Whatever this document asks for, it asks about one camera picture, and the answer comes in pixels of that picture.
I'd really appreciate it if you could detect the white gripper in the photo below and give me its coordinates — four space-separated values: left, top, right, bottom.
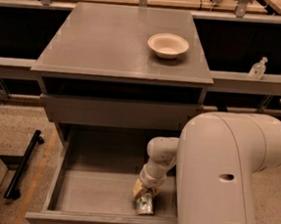
132 164 166 199

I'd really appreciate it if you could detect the silver green 7up can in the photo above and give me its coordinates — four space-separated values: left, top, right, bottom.
135 192 155 215

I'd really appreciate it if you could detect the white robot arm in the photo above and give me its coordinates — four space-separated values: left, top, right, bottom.
132 112 281 224

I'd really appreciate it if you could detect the open grey middle drawer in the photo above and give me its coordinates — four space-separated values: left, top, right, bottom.
25 125 178 224

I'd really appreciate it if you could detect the closed grey top drawer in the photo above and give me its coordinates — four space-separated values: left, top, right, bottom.
40 94 197 131

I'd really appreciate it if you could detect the grey drawer cabinet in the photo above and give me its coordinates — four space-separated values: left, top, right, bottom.
37 3 210 141

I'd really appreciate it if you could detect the black metal bar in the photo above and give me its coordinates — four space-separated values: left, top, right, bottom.
3 129 45 201

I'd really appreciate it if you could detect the white paper bowl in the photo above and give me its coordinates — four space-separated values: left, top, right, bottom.
148 33 189 60

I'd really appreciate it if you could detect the clear plastic bottle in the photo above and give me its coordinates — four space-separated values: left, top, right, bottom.
248 57 268 80

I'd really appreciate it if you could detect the grey metal rail shelf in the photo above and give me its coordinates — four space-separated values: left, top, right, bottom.
0 58 281 96

